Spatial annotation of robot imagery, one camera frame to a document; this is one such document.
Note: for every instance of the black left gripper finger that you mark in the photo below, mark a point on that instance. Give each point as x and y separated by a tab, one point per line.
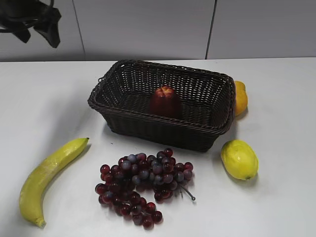
49	31

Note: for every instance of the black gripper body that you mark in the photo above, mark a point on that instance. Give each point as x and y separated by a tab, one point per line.
23	14

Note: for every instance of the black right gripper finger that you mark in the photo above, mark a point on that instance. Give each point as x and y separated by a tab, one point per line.
22	34

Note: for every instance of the dark red apple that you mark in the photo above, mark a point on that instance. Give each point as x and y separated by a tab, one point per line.
165	102

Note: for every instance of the black woven basket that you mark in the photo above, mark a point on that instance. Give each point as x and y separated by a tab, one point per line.
122	96

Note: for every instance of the orange fruit behind basket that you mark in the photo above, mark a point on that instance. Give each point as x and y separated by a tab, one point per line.
241	98

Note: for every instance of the yellow banana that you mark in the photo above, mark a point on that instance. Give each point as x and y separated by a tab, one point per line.
32	191

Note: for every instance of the red grape bunch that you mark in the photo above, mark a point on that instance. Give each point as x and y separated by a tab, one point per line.
134	185

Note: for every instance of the yellow lemon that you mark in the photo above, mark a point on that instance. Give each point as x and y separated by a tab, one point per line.
239	160

